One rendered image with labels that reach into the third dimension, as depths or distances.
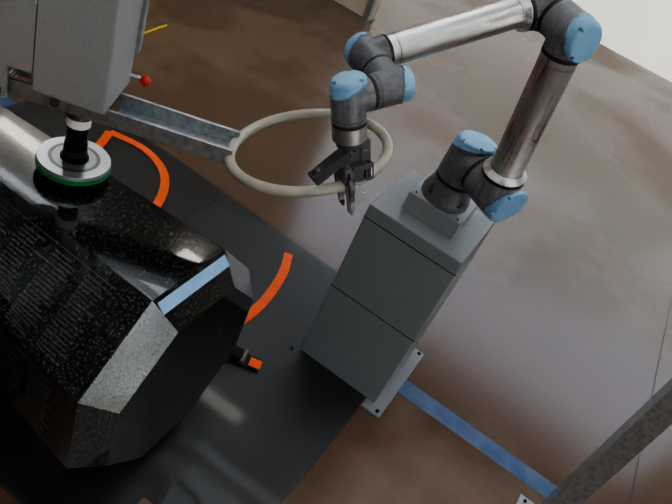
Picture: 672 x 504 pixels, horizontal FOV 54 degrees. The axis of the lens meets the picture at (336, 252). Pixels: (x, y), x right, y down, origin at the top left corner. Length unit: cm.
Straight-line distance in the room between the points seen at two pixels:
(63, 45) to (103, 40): 11
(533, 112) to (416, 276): 76
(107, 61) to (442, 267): 130
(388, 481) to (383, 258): 88
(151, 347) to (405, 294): 105
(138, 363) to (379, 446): 124
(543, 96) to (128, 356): 138
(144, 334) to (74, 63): 73
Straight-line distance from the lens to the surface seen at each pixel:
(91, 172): 215
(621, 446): 255
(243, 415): 267
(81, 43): 188
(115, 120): 200
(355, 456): 275
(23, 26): 194
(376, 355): 276
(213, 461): 254
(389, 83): 168
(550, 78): 204
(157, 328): 189
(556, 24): 200
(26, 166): 223
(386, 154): 189
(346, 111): 164
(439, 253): 240
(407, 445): 289
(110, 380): 191
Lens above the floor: 214
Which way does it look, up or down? 37 degrees down
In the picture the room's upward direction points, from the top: 25 degrees clockwise
